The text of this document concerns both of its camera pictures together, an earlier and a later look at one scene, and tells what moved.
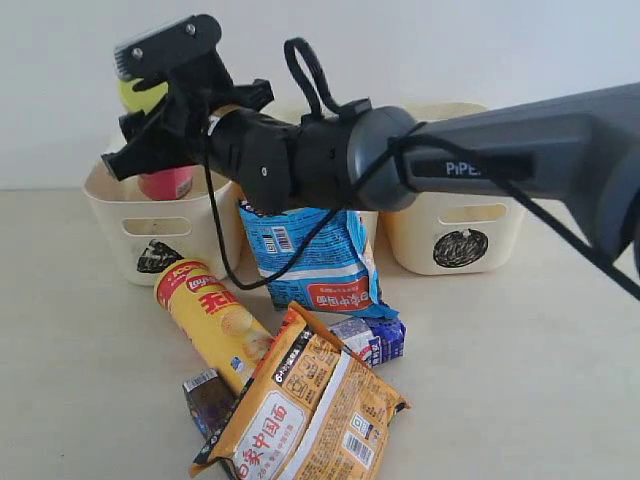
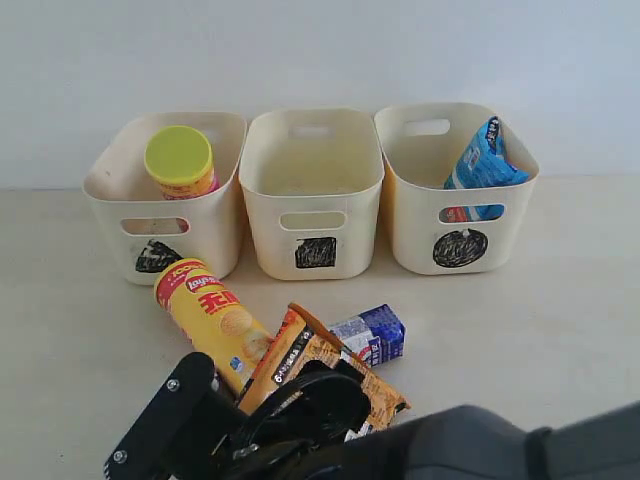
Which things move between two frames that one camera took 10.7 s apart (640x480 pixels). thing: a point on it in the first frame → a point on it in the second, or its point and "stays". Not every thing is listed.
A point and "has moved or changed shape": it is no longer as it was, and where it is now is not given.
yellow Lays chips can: x=213 y=320 stays
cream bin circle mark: x=451 y=233 stays
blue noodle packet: x=334 y=273 has moved or changed shape
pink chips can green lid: x=164 y=184 has moved or changed shape
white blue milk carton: x=376 y=340 stays
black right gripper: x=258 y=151 → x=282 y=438
